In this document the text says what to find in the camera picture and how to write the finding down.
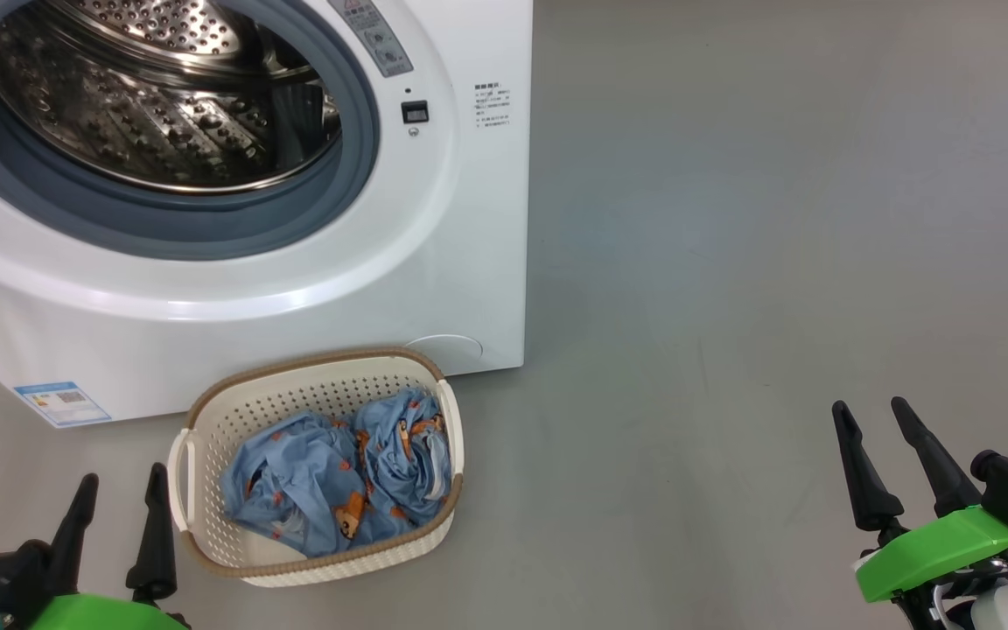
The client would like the cream perforated laundry basket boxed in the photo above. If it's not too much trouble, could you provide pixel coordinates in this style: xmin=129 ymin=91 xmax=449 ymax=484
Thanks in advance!
xmin=167 ymin=347 xmax=466 ymax=588

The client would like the grey warning label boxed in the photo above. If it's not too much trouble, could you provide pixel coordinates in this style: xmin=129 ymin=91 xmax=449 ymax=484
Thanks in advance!
xmin=327 ymin=0 xmax=414 ymax=78

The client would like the white front-load washing machine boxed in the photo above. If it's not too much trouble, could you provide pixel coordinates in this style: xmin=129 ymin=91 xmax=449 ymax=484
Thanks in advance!
xmin=0 ymin=0 xmax=534 ymax=430

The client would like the printed text label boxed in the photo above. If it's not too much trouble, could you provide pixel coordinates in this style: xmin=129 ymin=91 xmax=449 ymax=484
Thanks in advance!
xmin=472 ymin=81 xmax=514 ymax=130

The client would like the blue energy label sticker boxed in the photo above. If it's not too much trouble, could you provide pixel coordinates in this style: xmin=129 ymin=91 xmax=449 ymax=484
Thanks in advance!
xmin=14 ymin=381 xmax=113 ymax=429

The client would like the round filter cover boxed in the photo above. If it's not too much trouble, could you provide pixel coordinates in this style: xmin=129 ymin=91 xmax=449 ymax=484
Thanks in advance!
xmin=405 ymin=334 xmax=484 ymax=364

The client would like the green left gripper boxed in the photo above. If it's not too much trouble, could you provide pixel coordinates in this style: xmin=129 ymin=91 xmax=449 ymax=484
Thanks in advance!
xmin=27 ymin=463 xmax=190 ymax=630

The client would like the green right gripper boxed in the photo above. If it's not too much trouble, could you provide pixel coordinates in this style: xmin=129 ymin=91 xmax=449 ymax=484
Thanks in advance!
xmin=832 ymin=396 xmax=1008 ymax=605

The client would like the stainless steel washing machine drum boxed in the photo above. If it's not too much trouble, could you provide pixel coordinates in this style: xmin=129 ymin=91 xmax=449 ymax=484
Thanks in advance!
xmin=0 ymin=0 xmax=343 ymax=195

